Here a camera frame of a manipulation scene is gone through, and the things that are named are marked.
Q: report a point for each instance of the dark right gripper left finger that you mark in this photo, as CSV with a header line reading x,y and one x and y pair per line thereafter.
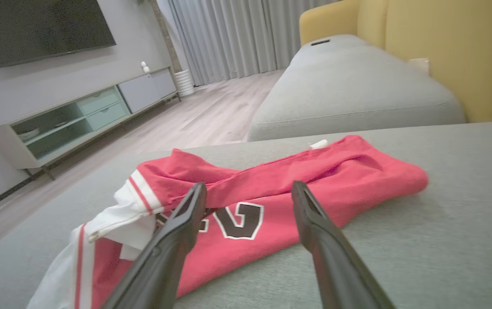
x,y
164,257

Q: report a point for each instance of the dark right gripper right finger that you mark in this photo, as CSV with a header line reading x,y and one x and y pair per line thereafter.
x,y
332,257

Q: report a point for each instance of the red basketball jersey white trim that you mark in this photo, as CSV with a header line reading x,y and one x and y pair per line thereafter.
x,y
271,189

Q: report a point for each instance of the large grey sofa seat cushion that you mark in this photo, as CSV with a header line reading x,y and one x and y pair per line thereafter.
x,y
443,240

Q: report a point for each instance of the grey green tv cabinet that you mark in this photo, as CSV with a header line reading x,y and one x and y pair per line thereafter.
x,y
100,107

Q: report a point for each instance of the grey sofa chaise cushion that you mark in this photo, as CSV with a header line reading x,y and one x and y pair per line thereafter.
x,y
349,90

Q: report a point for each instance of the white ribbed floor basket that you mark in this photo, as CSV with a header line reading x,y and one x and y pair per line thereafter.
x,y
184,82

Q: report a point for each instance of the white dishes stack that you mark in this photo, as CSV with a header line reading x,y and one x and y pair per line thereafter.
x,y
29,134

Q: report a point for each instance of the white sofa label tag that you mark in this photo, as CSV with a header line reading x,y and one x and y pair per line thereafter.
x,y
420,65

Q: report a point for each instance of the black remote control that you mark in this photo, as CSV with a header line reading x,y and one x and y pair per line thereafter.
x,y
320,42

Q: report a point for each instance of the grey pleated curtain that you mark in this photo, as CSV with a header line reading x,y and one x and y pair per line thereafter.
x,y
237,38

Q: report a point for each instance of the small white indoor camera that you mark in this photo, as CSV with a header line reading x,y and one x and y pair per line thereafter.
x,y
145,67

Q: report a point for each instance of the black wall television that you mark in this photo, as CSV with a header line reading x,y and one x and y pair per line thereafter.
x,y
35,25

